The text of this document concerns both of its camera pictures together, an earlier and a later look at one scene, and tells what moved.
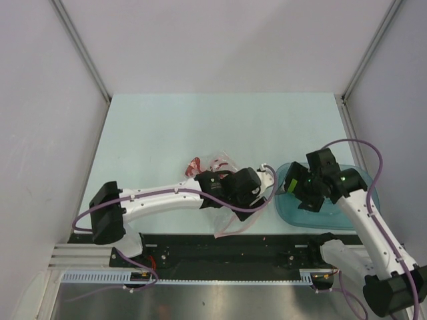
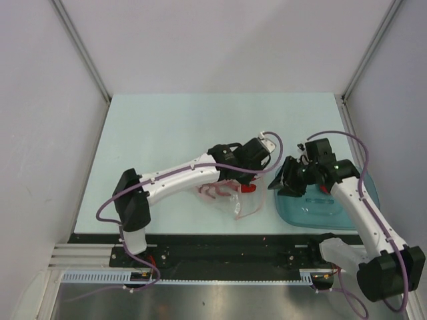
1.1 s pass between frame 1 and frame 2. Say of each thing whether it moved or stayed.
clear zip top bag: moved
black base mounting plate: stayed
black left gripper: moved
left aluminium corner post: stayed
